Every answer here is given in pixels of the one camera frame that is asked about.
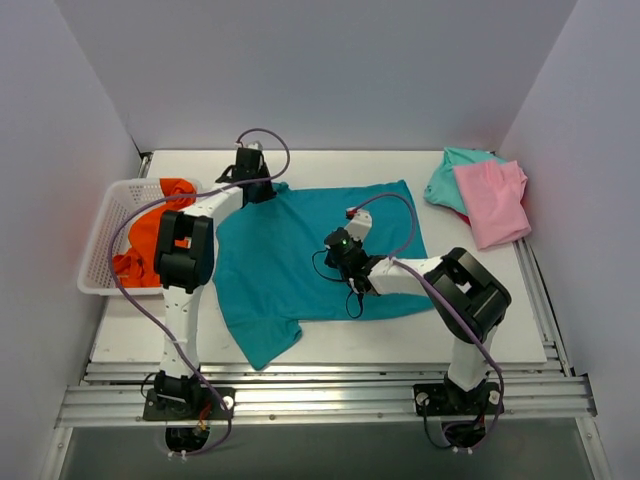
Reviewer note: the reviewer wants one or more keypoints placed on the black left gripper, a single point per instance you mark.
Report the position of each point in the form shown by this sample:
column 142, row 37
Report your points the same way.
column 258, row 189

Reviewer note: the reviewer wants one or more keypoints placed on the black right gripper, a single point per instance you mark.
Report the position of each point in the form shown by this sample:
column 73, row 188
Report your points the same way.
column 331, row 241

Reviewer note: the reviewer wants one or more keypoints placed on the teal blue t-shirt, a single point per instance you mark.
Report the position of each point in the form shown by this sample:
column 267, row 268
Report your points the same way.
column 270, row 276

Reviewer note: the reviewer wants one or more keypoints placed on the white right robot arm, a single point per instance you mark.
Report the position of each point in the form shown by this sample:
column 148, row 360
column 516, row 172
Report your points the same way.
column 470, row 300

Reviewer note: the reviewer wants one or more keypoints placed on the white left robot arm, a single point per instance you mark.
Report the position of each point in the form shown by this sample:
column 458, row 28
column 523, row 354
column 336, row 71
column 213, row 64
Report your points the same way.
column 184, row 261

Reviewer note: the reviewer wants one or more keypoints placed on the mint green folded t-shirt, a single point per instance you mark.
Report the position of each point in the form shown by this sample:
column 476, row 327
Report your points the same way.
column 442, row 189

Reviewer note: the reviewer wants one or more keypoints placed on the red folded t-shirt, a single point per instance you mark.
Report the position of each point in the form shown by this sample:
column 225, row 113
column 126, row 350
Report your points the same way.
column 464, row 218

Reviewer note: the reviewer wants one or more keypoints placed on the white plastic basket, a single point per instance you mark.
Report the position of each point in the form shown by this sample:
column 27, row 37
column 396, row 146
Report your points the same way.
column 120, row 200

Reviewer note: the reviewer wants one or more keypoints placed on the orange t-shirt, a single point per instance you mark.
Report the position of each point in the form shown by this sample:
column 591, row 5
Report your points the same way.
column 135, row 268

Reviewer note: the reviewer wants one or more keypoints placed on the pink folded t-shirt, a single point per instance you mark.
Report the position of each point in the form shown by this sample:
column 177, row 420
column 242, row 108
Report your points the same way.
column 492, row 194

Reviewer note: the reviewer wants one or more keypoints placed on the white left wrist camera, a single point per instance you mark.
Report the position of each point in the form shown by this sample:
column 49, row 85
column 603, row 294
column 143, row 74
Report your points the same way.
column 256, row 145

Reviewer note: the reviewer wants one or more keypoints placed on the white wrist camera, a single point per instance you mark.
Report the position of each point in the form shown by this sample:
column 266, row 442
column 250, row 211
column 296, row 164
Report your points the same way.
column 256, row 145
column 359, row 224

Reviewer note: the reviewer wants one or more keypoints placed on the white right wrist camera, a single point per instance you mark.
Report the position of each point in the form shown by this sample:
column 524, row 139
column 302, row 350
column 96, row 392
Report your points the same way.
column 359, row 224

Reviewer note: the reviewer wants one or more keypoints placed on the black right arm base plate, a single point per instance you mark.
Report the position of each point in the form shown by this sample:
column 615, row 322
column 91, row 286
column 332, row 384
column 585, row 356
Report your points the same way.
column 447, row 399

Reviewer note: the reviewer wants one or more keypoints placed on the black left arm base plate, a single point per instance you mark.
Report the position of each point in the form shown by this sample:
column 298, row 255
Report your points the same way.
column 202, row 405

